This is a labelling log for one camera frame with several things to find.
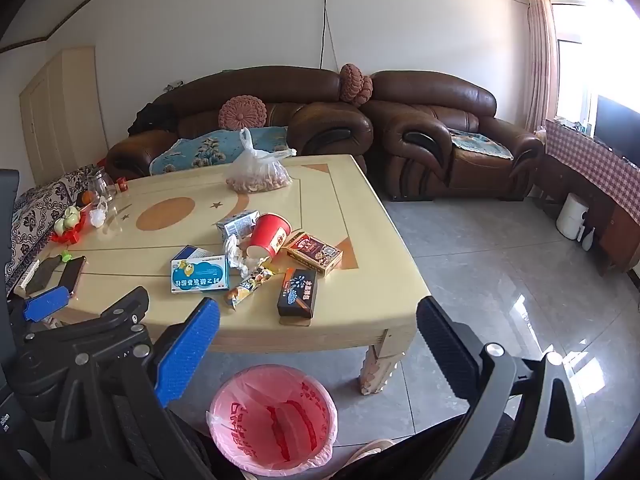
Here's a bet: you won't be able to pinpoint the black television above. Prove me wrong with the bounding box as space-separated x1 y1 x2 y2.
594 93 640 167

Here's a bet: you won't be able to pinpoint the white comb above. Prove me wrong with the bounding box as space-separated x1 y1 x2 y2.
13 259 41 297

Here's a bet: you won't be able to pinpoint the black cloth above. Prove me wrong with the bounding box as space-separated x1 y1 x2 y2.
127 102 179 136

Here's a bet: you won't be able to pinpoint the yellow snack wrapper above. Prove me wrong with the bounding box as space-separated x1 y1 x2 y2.
223 266 277 311

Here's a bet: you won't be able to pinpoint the green cups on red tray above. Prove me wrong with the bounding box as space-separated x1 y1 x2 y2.
50 205 84 245

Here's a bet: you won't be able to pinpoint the plastic bag of peanuts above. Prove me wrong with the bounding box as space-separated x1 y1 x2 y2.
225 127 297 194

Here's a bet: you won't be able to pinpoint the white tissue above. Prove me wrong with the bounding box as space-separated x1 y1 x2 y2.
222 236 274 279

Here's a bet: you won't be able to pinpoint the black white patterned blanket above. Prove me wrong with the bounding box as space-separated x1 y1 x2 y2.
4 164 98 288

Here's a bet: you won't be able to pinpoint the dark grey pad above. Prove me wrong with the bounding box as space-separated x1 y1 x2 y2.
26 257 64 294

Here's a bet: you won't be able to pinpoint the pink trash bin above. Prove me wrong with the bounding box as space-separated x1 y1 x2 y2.
206 365 337 477

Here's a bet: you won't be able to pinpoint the window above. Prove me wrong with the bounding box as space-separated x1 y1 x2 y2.
550 0 640 133

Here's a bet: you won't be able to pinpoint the brown leather sofa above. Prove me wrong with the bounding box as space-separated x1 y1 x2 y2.
106 66 374 182

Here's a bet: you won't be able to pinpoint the brown leather armchair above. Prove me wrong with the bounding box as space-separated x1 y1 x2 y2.
360 70 546 202

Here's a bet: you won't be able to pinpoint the wooden television cabinet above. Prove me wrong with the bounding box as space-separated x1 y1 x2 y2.
536 152 640 277

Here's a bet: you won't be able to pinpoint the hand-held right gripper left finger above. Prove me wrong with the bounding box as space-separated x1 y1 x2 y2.
50 297 222 480

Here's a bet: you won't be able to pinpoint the blue floral seat cloth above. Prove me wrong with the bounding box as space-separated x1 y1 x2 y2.
149 127 297 179

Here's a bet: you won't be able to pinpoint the glass jar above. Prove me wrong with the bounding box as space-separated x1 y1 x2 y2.
87 165 119 204

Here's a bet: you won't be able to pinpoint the small white plastic bag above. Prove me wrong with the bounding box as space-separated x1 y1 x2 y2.
89 197 109 229

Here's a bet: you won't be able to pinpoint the pale armchair seat cloth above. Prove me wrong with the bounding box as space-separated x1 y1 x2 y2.
447 128 514 161

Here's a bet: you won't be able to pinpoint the red paper cup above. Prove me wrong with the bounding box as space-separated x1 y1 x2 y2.
245 213 292 261

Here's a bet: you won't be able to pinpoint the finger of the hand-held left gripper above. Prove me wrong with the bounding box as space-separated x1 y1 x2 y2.
9 285 72 327
20 286 152 356

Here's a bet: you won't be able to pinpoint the smartphone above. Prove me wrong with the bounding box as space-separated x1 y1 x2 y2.
56 255 87 296

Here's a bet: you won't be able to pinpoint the large pink round cushion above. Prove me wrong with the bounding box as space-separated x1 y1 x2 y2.
218 96 269 131

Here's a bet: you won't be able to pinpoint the carved table leg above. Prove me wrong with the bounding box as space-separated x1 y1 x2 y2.
357 327 419 397

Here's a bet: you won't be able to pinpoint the black box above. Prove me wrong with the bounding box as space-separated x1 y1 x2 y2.
277 268 319 319

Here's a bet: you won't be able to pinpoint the blue white milk carton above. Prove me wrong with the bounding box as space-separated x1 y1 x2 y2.
215 210 261 242

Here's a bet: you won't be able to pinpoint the cream cabinet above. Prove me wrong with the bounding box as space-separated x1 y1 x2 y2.
19 46 110 187

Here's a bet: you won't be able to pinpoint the small blue box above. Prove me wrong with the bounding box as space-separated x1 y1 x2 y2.
175 245 215 261

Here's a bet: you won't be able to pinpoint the blue medicine box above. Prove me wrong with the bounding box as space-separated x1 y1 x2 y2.
170 255 231 293

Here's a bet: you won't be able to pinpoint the red brown snack box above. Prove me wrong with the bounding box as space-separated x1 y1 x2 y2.
285 230 344 278

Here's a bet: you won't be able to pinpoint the black wall cable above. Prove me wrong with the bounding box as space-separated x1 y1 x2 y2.
300 0 352 69

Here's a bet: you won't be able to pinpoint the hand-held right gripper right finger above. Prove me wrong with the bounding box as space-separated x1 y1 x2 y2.
416 296 593 480

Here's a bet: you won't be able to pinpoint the white round appliance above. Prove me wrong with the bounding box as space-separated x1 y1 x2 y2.
556 193 589 241

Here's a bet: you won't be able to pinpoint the pink curtain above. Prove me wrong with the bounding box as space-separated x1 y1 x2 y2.
521 0 559 134

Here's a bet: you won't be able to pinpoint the red checked tablecloth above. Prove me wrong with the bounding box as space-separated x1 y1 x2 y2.
543 118 640 227

